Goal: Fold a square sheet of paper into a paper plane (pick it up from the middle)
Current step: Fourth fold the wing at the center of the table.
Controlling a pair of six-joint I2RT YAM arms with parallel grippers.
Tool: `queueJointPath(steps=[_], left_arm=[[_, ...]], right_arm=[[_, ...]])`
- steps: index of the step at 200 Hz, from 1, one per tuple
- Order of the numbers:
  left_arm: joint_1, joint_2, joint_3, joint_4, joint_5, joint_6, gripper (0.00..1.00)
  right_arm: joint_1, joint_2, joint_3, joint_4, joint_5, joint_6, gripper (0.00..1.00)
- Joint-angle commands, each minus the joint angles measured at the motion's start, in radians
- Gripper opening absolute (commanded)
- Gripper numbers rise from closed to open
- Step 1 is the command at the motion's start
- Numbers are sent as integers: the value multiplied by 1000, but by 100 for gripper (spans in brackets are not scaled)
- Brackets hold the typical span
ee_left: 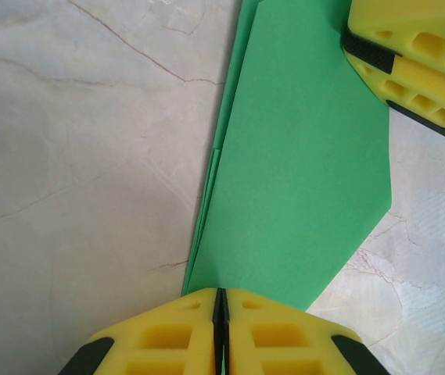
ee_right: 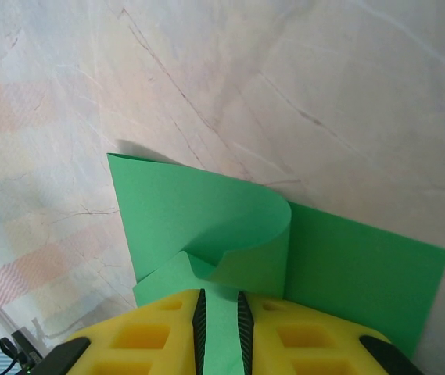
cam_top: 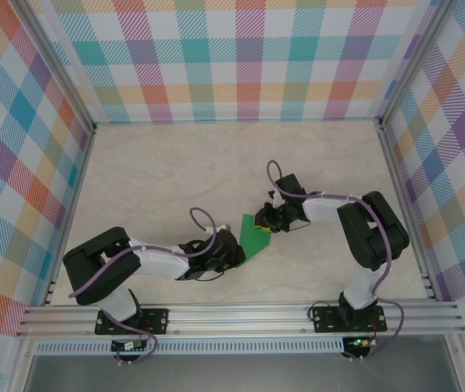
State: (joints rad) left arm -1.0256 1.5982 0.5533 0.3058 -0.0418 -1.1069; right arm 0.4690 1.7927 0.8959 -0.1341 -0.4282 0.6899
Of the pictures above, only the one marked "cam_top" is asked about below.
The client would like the left small circuit board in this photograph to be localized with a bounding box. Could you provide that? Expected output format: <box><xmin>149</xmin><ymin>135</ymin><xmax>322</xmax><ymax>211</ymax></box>
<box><xmin>110</xmin><ymin>339</ymin><xmax>148</xmax><ymax>352</ymax></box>

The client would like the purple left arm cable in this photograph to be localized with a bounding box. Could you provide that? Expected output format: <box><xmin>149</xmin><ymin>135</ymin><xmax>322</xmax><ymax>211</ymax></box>
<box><xmin>68</xmin><ymin>207</ymin><xmax>217</xmax><ymax>367</ymax></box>

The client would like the aluminium rail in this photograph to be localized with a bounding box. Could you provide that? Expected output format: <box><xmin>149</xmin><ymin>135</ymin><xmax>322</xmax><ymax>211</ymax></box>
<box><xmin>42</xmin><ymin>124</ymin><xmax>97</xmax><ymax>306</ymax></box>
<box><xmin>378</xmin><ymin>124</ymin><xmax>438</xmax><ymax>302</ymax></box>
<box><xmin>15</xmin><ymin>300</ymin><xmax>465</xmax><ymax>338</ymax></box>

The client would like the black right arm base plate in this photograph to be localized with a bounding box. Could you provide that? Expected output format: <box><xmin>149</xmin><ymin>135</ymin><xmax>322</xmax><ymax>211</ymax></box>
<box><xmin>310</xmin><ymin>306</ymin><xmax>387</xmax><ymax>334</ymax></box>

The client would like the green paper sheet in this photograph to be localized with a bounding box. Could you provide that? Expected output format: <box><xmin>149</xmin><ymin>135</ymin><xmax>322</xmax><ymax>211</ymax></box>
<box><xmin>238</xmin><ymin>213</ymin><xmax>273</xmax><ymax>269</ymax></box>

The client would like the perforated metal cable tray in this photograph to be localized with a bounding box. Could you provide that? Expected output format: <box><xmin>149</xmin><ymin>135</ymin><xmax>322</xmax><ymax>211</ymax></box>
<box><xmin>34</xmin><ymin>341</ymin><xmax>346</xmax><ymax>355</ymax></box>

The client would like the aluminium right frame post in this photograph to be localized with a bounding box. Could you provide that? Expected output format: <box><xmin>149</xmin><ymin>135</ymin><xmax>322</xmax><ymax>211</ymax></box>
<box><xmin>377</xmin><ymin>0</ymin><xmax>456</xmax><ymax>131</ymax></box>

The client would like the aluminium frame post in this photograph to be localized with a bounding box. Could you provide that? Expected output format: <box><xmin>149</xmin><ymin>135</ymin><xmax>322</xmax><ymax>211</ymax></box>
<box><xmin>18</xmin><ymin>0</ymin><xmax>98</xmax><ymax>134</ymax></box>
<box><xmin>377</xmin><ymin>0</ymin><xmax>456</xmax><ymax>131</ymax></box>

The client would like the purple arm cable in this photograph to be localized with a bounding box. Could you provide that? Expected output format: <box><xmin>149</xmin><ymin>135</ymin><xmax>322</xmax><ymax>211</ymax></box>
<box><xmin>266</xmin><ymin>160</ymin><xmax>405</xmax><ymax>363</ymax></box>
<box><xmin>68</xmin><ymin>207</ymin><xmax>217</xmax><ymax>367</ymax></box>

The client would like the aluminium right side rail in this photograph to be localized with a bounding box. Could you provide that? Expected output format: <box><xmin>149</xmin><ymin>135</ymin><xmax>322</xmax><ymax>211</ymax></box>
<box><xmin>378</xmin><ymin>124</ymin><xmax>438</xmax><ymax>302</ymax></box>

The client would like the aluminium left side rail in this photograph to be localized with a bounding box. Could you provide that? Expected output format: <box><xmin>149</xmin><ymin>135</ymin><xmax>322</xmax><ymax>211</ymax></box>
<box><xmin>42</xmin><ymin>124</ymin><xmax>97</xmax><ymax>306</ymax></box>

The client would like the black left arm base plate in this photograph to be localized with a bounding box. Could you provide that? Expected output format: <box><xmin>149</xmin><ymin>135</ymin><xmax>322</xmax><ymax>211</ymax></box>
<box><xmin>94</xmin><ymin>308</ymin><xmax>171</xmax><ymax>336</ymax></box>

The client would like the grey metal lower panel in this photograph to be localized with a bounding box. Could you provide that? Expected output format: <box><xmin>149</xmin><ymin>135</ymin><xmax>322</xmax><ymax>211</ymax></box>
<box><xmin>23</xmin><ymin>354</ymin><xmax>462</xmax><ymax>392</ymax></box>

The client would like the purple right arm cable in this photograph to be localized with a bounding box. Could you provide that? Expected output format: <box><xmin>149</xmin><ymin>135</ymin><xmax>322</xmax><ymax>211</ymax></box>
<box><xmin>266</xmin><ymin>160</ymin><xmax>405</xmax><ymax>363</ymax></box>

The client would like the aluminium left frame post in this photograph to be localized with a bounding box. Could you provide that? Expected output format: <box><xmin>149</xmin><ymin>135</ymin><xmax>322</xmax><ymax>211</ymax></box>
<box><xmin>18</xmin><ymin>0</ymin><xmax>98</xmax><ymax>134</ymax></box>

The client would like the aluminium front rail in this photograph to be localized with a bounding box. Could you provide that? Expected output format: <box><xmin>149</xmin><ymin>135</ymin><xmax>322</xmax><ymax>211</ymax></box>
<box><xmin>15</xmin><ymin>300</ymin><xmax>465</xmax><ymax>338</ymax></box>

